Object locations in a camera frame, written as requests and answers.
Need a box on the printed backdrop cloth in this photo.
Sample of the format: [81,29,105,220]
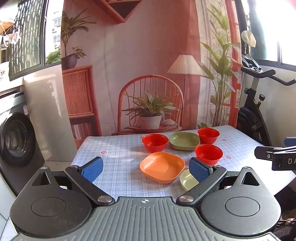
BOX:
[60,0,242,149]

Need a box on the orange square plate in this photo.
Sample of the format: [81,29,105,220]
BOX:
[139,152,185,184]

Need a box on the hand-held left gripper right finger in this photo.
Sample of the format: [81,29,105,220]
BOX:
[176,157,272,207]

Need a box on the dark window frame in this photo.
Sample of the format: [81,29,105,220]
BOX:
[240,0,296,70]
[0,0,62,81]

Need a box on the dark cloth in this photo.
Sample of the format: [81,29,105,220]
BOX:
[274,185,296,241]

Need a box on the white panel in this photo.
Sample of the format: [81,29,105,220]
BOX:
[23,67,78,163]

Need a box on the white round object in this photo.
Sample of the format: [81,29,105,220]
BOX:
[241,30,257,48]

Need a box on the white printed bag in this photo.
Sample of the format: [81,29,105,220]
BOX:
[0,61,10,84]

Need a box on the light green square plate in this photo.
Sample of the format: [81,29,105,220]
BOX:
[180,169,200,192]

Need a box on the black exercise bike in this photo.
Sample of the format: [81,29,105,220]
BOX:
[236,54,296,147]

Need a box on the blue checked tablecloth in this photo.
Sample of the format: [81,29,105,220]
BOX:
[70,125,289,202]

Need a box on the grey washing machine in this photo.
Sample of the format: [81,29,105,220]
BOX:
[0,91,45,195]

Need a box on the olive green square plate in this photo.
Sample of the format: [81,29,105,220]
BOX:
[169,131,200,151]

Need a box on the white hanging garment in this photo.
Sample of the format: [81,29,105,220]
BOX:
[1,31,21,45]

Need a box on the red plastic bowl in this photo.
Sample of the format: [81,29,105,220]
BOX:
[142,133,169,153]
[195,144,223,166]
[197,127,220,144]

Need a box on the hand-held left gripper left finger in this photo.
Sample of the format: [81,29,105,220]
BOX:
[22,156,115,207]

